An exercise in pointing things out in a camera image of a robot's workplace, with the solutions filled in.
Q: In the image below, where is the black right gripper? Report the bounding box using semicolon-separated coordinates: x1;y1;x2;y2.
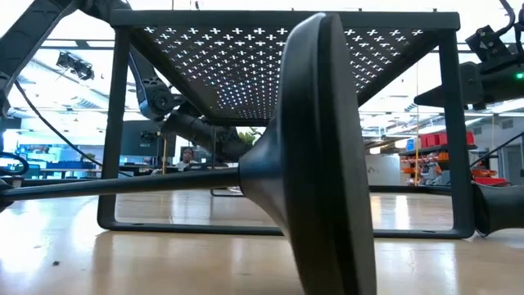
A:
413;55;524;111

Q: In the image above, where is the medium black candlestick holder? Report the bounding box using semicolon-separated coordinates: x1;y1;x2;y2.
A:
0;11;377;295

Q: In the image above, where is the tall black candlestick holder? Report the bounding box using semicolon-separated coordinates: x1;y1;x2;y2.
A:
470;182;524;238

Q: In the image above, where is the green plant in white pot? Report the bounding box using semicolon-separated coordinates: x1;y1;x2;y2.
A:
239;126;264;148

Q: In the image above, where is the small black monitor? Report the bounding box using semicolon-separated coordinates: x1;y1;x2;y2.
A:
179;146;212;166

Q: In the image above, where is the person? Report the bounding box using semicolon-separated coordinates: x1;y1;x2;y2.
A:
174;147;198;171

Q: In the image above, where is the large red storage bin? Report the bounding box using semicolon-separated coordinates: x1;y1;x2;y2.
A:
419;130;476;149

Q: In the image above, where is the black storage rack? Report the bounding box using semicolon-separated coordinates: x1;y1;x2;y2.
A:
399;130;479;188

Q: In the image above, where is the large black monitor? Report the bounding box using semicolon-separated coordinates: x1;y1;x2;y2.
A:
120;120;177;159

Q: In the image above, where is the flat red storage bin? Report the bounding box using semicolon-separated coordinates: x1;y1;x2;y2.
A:
474;175;511;188

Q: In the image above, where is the white partition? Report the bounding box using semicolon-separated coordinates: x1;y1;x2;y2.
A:
365;153;403;187

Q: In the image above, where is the black perforated metal shelf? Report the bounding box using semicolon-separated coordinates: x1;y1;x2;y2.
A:
97;10;476;239

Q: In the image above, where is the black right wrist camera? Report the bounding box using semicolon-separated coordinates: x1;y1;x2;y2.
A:
465;24;509;63

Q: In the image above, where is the black right camera cable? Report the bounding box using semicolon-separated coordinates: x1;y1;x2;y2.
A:
497;0;517;38

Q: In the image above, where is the black aluminium table frame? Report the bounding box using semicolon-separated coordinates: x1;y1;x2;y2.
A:
0;131;524;197

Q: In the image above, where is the black hanging camera device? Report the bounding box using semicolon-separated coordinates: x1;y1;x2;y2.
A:
56;51;96;82

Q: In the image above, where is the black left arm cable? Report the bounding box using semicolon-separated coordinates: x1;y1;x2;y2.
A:
11;79;134;178

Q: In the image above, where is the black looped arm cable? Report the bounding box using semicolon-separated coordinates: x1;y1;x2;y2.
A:
0;150;31;178

